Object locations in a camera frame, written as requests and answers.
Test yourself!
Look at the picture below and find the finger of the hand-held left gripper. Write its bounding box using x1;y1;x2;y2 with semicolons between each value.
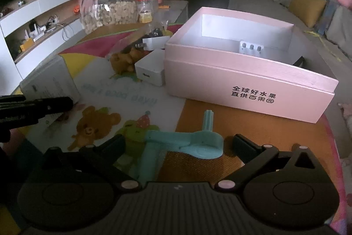
0;96;73;119

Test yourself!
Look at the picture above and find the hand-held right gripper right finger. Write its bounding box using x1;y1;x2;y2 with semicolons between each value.
214;134;317;193

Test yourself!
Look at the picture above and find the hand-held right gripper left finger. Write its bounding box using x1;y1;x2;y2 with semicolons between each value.
41;134;139;193

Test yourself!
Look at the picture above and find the teal plastic toy tool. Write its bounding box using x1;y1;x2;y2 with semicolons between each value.
137;110;224;183

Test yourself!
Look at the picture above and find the pink cardboard box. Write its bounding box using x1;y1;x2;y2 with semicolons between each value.
164;6;339;124

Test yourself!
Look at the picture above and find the small white square box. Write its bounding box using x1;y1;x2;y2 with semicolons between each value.
134;48;166;87

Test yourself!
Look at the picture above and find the clear plastic bag with snacks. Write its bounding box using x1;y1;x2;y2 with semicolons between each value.
106;23;171;78

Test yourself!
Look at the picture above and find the white charger plug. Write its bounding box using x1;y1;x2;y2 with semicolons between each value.
135;35;171;52

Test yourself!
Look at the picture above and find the printed bear table mat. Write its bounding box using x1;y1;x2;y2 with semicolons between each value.
0;22;345;235

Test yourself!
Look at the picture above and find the white television cabinet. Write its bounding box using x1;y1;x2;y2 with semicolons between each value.
0;0;119;96

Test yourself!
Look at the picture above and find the large clear jar of nuts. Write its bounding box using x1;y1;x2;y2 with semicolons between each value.
79;0;138;35

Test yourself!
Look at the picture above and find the small red-lidded plastic jar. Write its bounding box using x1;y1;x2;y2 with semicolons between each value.
136;0;154;24

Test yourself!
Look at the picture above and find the yellow cushion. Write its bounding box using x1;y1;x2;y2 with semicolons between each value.
287;0;328;29

